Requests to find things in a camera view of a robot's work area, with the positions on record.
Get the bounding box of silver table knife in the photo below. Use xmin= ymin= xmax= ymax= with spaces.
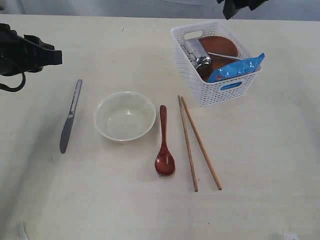
xmin=59 ymin=79 xmax=83 ymax=154

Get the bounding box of shiny steel cup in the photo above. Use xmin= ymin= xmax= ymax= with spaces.
xmin=183 ymin=38 xmax=212 ymax=75

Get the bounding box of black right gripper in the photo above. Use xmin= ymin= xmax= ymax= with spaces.
xmin=216 ymin=0 xmax=268 ymax=20

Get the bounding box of silver metal fork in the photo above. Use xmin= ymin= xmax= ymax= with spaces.
xmin=207 ymin=52 xmax=244 ymax=61

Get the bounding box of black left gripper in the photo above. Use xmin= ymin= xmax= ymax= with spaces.
xmin=0 ymin=23 xmax=62 ymax=76

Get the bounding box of wooden chopstick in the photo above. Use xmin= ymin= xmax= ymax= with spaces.
xmin=180 ymin=96 xmax=223 ymax=191
xmin=177 ymin=95 xmax=199 ymax=192

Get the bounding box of blue snack packet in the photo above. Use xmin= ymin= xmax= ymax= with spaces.
xmin=207 ymin=53 xmax=265 ymax=83

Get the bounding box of white ceramic bowl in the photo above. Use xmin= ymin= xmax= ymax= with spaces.
xmin=93 ymin=91 xmax=157 ymax=143

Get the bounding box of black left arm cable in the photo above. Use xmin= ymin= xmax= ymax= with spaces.
xmin=0 ymin=57 xmax=26 ymax=93

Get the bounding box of white plastic woven basket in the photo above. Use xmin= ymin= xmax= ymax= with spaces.
xmin=171 ymin=20 xmax=262 ymax=107

